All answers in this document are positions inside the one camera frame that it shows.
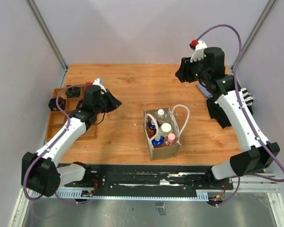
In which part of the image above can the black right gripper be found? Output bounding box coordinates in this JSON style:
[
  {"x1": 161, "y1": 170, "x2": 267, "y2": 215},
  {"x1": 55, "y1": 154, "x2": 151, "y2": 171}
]
[{"x1": 174, "y1": 54, "x2": 209, "y2": 83}]

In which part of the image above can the blue cap bottle front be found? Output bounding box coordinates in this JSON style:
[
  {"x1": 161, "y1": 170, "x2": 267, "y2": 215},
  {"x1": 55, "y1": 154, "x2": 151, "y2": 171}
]
[{"x1": 151, "y1": 136, "x2": 164, "y2": 148}]

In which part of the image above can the clear bottle white cap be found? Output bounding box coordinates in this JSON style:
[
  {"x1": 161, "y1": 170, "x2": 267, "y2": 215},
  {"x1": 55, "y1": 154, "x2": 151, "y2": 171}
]
[{"x1": 155, "y1": 109, "x2": 167, "y2": 119}]

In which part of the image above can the green bottle white cap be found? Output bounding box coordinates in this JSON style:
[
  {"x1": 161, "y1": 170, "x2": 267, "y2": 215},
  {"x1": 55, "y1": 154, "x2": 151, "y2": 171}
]
[{"x1": 159, "y1": 122, "x2": 173, "y2": 138}]

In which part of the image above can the blue cap bottle back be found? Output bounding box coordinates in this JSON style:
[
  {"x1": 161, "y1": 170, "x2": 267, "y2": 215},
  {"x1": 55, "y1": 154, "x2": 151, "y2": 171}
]
[{"x1": 147, "y1": 120, "x2": 156, "y2": 133}]

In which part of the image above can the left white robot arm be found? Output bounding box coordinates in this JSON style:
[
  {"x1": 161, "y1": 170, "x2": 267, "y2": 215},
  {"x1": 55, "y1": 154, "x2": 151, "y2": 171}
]
[{"x1": 21, "y1": 78, "x2": 122, "y2": 201}]

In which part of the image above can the wooden compartment tray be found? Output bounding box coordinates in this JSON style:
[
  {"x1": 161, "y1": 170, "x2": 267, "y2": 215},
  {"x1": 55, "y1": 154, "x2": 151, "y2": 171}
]
[{"x1": 45, "y1": 86, "x2": 98, "y2": 142}]

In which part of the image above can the pink cap bottle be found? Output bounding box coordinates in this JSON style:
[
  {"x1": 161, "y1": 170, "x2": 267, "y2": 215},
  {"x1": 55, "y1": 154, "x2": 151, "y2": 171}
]
[{"x1": 162, "y1": 133, "x2": 176, "y2": 147}]

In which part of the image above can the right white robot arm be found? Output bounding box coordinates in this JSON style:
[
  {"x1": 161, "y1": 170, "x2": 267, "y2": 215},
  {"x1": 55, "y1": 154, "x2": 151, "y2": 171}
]
[{"x1": 176, "y1": 43, "x2": 280, "y2": 189}]

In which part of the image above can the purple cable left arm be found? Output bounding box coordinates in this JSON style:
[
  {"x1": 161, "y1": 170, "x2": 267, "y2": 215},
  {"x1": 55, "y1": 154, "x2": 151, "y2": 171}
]
[{"x1": 23, "y1": 82, "x2": 93, "y2": 204}]

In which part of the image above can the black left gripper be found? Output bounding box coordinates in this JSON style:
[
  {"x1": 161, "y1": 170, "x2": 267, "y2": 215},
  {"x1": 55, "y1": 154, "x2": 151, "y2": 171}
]
[{"x1": 95, "y1": 89, "x2": 122, "y2": 114}]

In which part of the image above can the white slotted cable duct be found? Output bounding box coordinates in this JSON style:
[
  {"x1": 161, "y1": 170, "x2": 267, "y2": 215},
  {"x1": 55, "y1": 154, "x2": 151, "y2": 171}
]
[{"x1": 30, "y1": 189, "x2": 209, "y2": 201}]

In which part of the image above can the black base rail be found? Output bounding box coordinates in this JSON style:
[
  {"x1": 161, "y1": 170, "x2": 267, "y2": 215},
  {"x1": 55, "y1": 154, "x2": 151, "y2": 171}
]
[{"x1": 66, "y1": 164, "x2": 233, "y2": 195}]

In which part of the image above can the beige canvas bag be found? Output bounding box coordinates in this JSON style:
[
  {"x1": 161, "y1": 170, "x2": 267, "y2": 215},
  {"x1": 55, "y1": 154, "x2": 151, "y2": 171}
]
[{"x1": 144, "y1": 104, "x2": 190, "y2": 161}]

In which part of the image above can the dark rolled sock orange pattern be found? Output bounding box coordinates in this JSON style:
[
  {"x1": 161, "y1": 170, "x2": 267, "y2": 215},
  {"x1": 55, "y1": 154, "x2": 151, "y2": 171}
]
[{"x1": 48, "y1": 97, "x2": 66, "y2": 111}]

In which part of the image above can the black white striped cloth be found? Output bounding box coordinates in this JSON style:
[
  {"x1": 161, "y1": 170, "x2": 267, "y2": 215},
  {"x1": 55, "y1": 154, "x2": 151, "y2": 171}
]
[{"x1": 240, "y1": 88, "x2": 253, "y2": 106}]

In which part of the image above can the blue cap bottle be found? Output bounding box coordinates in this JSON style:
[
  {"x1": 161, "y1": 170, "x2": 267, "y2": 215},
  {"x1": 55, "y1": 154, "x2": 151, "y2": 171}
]
[
  {"x1": 147, "y1": 120, "x2": 156, "y2": 133},
  {"x1": 151, "y1": 136, "x2": 164, "y2": 148}
]

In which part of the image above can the dark green rolled sock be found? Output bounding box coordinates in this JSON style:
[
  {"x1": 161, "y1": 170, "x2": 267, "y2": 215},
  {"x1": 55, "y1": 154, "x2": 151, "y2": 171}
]
[{"x1": 65, "y1": 87, "x2": 80, "y2": 98}]

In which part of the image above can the blue white striped cloth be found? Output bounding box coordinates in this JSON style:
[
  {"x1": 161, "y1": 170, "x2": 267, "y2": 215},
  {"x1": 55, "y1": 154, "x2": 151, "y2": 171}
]
[{"x1": 196, "y1": 82, "x2": 213, "y2": 98}]

